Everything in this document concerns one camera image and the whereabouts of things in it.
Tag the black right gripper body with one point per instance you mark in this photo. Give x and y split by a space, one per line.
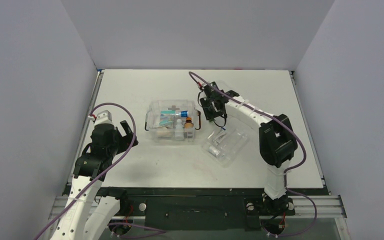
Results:
211 101

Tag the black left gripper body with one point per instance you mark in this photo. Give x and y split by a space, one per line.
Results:
120 143

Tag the white bottle blue label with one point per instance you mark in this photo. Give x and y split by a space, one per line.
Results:
179 114

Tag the brown bottle orange label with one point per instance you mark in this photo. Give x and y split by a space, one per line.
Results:
189 125

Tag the blue white wipe packets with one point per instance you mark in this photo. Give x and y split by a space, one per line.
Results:
218 135

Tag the teal packet of supplies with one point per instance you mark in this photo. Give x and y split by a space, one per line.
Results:
166 120

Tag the clear plastic medicine box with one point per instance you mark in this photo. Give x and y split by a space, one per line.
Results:
152 118

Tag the clear plastic divider tray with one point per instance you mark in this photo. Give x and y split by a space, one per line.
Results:
230 147

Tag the white bottle green label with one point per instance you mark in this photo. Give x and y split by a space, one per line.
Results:
179 130

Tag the white bandage roll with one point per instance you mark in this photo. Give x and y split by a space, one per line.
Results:
214 151

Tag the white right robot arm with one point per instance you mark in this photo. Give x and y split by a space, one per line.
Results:
277 145

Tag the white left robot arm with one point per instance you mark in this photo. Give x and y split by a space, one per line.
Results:
77 221

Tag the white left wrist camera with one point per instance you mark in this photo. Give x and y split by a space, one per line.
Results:
102 119

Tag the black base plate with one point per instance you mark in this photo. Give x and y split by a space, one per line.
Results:
202 209

